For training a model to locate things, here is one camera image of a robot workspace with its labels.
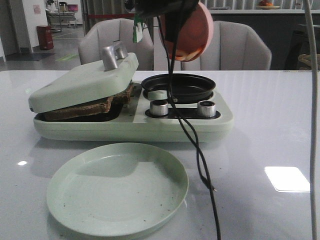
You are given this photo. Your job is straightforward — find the left grey upholstered chair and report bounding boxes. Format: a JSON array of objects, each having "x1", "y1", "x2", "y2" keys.
[{"x1": 78, "y1": 18, "x2": 154, "y2": 71}]

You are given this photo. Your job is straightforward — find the black cable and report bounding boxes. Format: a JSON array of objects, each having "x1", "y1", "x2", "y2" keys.
[{"x1": 156, "y1": 0, "x2": 222, "y2": 240}]

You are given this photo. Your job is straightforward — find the mint green round plate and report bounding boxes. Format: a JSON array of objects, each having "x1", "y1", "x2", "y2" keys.
[{"x1": 46, "y1": 142, "x2": 189, "y2": 240}]

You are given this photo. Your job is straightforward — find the right grey upholstered chair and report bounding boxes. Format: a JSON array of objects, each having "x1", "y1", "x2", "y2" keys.
[{"x1": 181, "y1": 20, "x2": 272, "y2": 71}]

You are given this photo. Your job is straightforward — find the white cable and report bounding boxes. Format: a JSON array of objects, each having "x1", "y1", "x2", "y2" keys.
[{"x1": 302, "y1": 0, "x2": 319, "y2": 240}]

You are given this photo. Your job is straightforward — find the mint green sandwich maker lid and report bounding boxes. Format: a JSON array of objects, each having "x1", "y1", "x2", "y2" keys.
[{"x1": 28, "y1": 52, "x2": 139, "y2": 114}]

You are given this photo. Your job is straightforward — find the silver control knob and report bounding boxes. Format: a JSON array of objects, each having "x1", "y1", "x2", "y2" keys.
[
  {"x1": 196, "y1": 100, "x2": 216, "y2": 118},
  {"x1": 149, "y1": 100, "x2": 169, "y2": 117}
]

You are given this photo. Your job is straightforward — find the fruit plate on counter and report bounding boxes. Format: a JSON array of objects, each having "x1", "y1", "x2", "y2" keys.
[{"x1": 256, "y1": 0, "x2": 280, "y2": 10}]

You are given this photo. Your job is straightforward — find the white bread slice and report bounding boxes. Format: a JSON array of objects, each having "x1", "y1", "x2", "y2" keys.
[
  {"x1": 112, "y1": 82, "x2": 134, "y2": 104},
  {"x1": 43, "y1": 96, "x2": 114, "y2": 121}
]

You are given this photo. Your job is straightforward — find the black round frying pan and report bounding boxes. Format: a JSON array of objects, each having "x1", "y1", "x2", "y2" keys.
[{"x1": 141, "y1": 73, "x2": 216, "y2": 104}]

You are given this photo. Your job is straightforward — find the red bin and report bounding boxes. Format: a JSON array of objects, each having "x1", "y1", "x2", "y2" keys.
[{"x1": 36, "y1": 25, "x2": 54, "y2": 50}]

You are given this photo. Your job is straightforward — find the dark sofa with cushion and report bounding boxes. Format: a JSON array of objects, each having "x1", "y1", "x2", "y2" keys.
[{"x1": 284, "y1": 24, "x2": 311, "y2": 70}]

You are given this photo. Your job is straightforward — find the cooked shrimp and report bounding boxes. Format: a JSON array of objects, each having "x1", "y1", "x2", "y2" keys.
[
  {"x1": 175, "y1": 51, "x2": 194, "y2": 62},
  {"x1": 188, "y1": 47, "x2": 203, "y2": 61}
]

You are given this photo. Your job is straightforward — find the right silver control knob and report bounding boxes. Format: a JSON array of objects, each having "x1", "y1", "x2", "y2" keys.
[{"x1": 196, "y1": 100, "x2": 216, "y2": 118}]

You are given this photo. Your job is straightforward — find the pink plastic bowl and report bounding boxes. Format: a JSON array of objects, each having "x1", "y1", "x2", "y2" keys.
[{"x1": 159, "y1": 1, "x2": 214, "y2": 60}]

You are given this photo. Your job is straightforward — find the grey upholstered chair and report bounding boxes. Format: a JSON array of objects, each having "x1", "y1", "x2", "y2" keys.
[
  {"x1": 181, "y1": 20, "x2": 272, "y2": 71},
  {"x1": 78, "y1": 18, "x2": 154, "y2": 71}
]

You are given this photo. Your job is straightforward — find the left silver control knob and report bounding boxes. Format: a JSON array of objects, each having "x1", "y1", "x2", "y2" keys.
[{"x1": 149, "y1": 100, "x2": 169, "y2": 117}]

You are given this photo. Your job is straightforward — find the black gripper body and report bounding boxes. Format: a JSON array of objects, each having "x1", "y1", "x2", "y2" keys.
[{"x1": 134, "y1": 0, "x2": 199, "y2": 18}]

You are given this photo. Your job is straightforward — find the mint green breakfast maker base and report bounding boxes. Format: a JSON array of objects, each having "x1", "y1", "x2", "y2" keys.
[{"x1": 33, "y1": 82, "x2": 234, "y2": 142}]

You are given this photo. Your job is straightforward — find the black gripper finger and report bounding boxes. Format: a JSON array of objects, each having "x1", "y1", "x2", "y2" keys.
[{"x1": 164, "y1": 11, "x2": 183, "y2": 42}]

